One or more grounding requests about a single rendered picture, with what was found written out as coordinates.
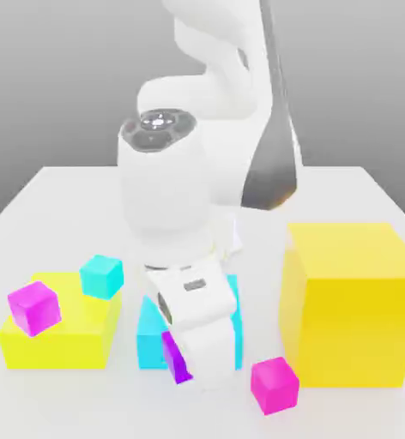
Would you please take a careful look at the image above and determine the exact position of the small pink cube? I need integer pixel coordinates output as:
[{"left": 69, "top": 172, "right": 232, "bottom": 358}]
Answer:
[{"left": 249, "top": 356, "right": 300, "bottom": 417}]

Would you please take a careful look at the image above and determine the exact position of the large lemon yellow box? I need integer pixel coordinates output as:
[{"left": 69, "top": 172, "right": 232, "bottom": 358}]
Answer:
[{"left": 0, "top": 272, "right": 124, "bottom": 370}]

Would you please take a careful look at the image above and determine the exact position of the small purple cube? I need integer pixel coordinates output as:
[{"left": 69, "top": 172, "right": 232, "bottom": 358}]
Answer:
[{"left": 160, "top": 329, "right": 194, "bottom": 386}]

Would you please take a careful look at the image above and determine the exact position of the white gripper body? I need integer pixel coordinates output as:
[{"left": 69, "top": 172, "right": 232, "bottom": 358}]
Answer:
[{"left": 172, "top": 310, "right": 239, "bottom": 391}]

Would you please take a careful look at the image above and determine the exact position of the large golden yellow box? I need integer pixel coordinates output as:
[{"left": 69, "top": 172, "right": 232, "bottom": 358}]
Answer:
[{"left": 278, "top": 221, "right": 405, "bottom": 389}]

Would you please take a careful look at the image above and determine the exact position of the small magenta cube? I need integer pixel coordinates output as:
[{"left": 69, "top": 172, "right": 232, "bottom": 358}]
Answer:
[{"left": 6, "top": 280, "right": 63, "bottom": 339}]

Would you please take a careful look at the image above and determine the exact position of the large cyan box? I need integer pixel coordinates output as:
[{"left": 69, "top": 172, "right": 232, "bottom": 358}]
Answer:
[{"left": 136, "top": 274, "right": 244, "bottom": 371}]

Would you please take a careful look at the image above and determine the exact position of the small cyan cube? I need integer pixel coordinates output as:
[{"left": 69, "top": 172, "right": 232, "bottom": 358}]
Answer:
[{"left": 78, "top": 254, "right": 125, "bottom": 302}]

